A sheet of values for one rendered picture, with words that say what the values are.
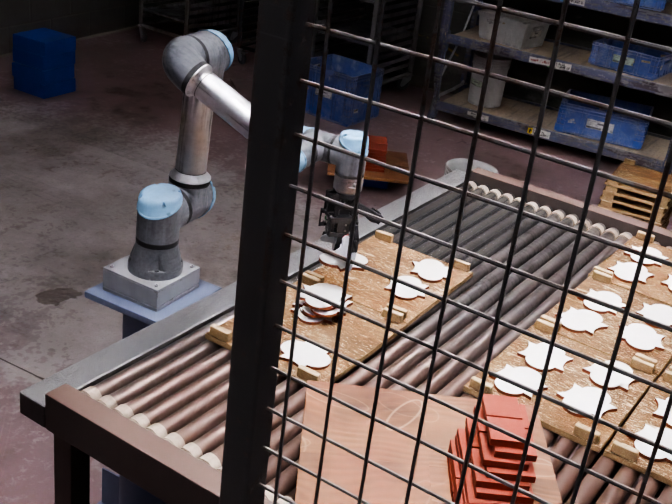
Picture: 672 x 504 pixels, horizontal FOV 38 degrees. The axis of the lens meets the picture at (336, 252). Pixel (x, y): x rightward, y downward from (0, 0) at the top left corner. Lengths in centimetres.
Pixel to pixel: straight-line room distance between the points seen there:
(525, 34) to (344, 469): 553
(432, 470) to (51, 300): 283
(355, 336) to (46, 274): 245
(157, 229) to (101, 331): 167
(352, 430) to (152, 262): 91
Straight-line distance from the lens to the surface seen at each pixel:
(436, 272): 286
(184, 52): 247
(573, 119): 711
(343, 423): 199
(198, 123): 263
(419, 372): 242
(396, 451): 194
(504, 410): 183
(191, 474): 197
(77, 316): 435
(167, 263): 266
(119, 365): 235
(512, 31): 717
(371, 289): 272
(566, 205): 356
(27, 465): 353
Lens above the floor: 220
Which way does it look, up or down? 26 degrees down
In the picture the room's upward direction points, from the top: 7 degrees clockwise
